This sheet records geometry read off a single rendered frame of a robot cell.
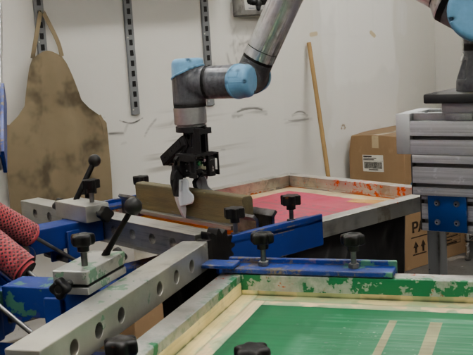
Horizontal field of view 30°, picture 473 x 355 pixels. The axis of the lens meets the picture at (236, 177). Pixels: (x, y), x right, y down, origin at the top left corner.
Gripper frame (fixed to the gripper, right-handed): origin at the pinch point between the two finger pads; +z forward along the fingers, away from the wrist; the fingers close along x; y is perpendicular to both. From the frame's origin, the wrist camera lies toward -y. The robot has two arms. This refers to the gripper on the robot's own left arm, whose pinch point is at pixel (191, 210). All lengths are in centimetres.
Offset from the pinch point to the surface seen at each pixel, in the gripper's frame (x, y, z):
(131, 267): -19.3, 2.2, 9.3
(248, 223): -2.6, 23.2, 0.0
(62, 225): -35.7, 2.8, -3.3
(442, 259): 78, 14, 26
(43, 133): 70, -195, -3
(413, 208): 46, 29, 4
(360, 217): 26.2, 29.3, 3.0
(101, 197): 97, -194, 31
